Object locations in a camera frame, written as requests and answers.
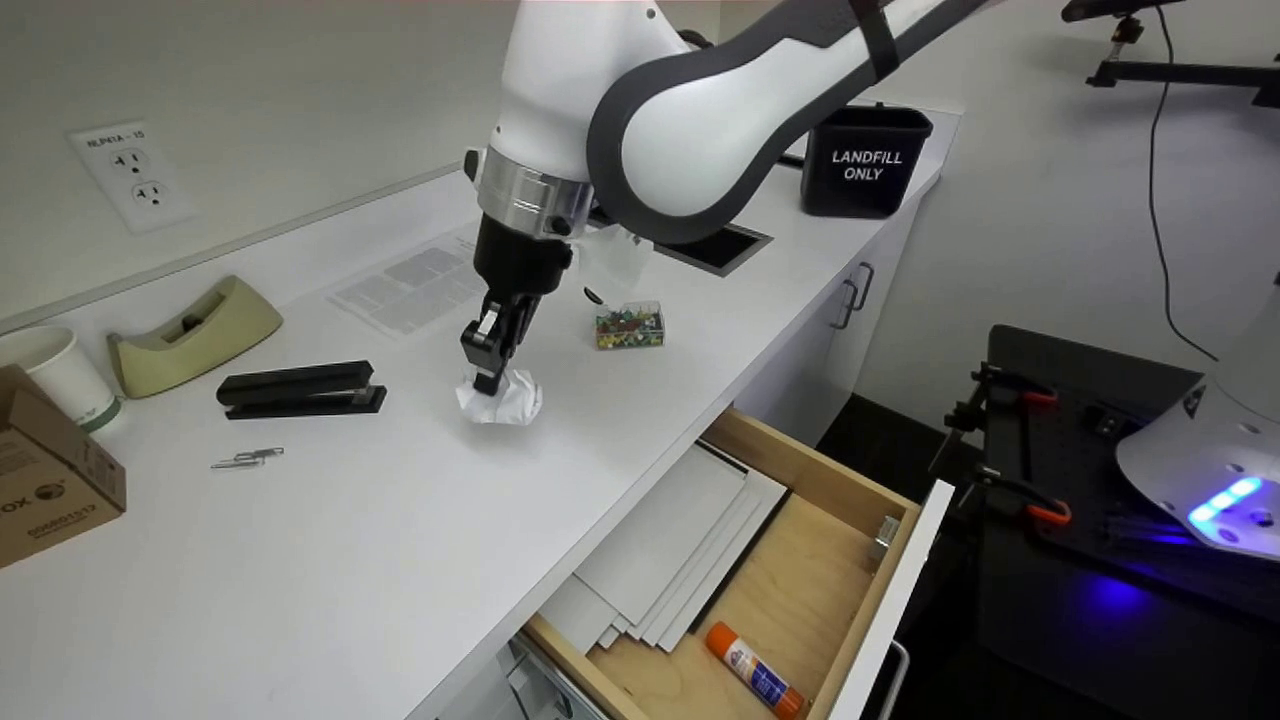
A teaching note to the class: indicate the small colourful box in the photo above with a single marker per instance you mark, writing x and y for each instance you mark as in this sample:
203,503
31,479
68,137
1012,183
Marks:
628,331

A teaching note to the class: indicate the white paper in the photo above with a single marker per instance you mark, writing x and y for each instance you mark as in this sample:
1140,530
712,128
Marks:
514,407

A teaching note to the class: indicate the green tape dispenser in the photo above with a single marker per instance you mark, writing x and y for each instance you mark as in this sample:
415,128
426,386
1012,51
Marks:
213,331

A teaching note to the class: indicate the black clamp orange tip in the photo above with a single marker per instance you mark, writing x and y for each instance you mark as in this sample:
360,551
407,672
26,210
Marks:
1016,399

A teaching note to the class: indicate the black landfill bin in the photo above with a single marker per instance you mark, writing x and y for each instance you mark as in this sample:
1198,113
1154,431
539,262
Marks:
863,162

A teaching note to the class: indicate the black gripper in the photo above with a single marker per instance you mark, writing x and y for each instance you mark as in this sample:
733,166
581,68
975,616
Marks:
517,272

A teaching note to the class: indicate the stack of white sheets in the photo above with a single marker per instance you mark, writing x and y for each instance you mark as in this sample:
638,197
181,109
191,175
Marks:
675,551

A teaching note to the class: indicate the white wall outlet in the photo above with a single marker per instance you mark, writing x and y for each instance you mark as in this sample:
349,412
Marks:
134,175

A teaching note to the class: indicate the black robot cart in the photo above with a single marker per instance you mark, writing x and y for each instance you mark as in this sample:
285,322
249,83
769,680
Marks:
1122,607

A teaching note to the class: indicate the black countertop opening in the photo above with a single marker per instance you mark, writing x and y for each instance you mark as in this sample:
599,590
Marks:
723,254

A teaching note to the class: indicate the black stapler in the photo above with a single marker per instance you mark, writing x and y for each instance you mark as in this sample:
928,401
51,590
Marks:
316,389

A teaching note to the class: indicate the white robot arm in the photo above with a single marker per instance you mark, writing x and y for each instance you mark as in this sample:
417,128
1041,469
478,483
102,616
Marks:
606,107

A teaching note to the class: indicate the open wooden drawer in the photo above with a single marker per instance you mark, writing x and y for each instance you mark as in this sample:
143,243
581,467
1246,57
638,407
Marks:
823,596

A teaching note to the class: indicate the black camera on boom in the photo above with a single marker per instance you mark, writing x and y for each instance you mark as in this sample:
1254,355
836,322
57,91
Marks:
1168,68

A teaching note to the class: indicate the white paper cup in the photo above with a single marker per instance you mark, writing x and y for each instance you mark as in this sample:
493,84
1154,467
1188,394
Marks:
67,373

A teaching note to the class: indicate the brown cardboard box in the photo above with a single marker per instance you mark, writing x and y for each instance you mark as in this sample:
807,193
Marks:
54,479

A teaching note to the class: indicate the orange glue stick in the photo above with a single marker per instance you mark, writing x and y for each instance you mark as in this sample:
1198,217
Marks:
755,672

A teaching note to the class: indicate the small metal clip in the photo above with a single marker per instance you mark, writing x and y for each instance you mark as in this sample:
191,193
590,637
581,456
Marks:
253,456

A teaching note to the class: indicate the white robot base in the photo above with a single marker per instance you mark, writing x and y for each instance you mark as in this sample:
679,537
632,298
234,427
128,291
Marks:
1212,456

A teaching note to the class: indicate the cabinet door handle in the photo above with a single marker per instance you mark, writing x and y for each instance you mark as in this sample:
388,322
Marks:
856,291

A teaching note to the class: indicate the printed paper sheet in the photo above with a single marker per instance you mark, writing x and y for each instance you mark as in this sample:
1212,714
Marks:
410,293

